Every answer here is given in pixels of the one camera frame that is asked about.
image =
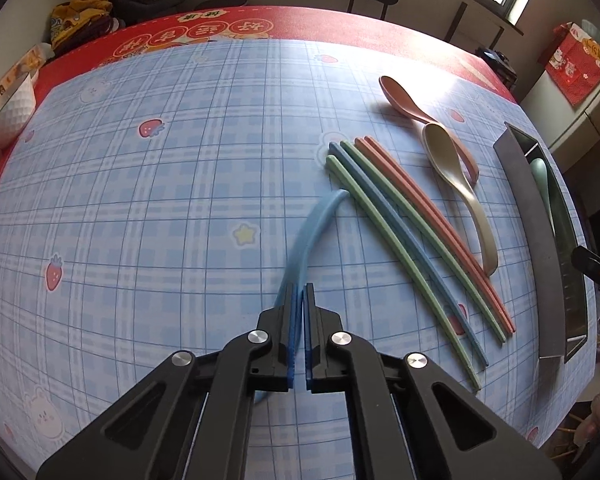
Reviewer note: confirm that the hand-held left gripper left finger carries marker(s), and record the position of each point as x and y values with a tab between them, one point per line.
291	340

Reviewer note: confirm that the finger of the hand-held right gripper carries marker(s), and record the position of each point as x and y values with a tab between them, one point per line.
595	267

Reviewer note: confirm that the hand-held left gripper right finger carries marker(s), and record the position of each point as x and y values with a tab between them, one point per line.
310	345

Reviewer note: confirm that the metal utensil box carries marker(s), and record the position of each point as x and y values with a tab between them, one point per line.
535	220

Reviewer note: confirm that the blue chopstick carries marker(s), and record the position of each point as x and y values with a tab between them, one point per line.
430	270
311	224

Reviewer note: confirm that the green chopstick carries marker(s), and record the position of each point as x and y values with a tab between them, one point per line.
405	256
430	232

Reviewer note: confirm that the beige spoon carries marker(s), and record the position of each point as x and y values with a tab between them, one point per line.
442	152

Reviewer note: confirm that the pink spoon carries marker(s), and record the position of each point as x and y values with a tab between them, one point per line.
397	97

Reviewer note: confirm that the pale green spoon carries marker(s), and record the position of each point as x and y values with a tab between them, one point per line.
540	175

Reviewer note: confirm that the white refrigerator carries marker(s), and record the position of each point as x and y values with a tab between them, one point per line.
565	115

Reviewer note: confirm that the red gift bag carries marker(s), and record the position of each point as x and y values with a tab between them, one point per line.
580	62

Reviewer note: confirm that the red printed tablecloth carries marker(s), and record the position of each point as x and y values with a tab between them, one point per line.
330	22

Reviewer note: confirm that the white bowl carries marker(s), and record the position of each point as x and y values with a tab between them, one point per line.
7	115

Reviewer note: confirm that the dark bag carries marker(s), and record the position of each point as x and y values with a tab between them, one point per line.
145	7

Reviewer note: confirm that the yellow snack packets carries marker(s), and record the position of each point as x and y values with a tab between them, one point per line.
80	20

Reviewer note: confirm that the orange and white snack box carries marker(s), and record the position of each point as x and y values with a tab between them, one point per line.
15	70

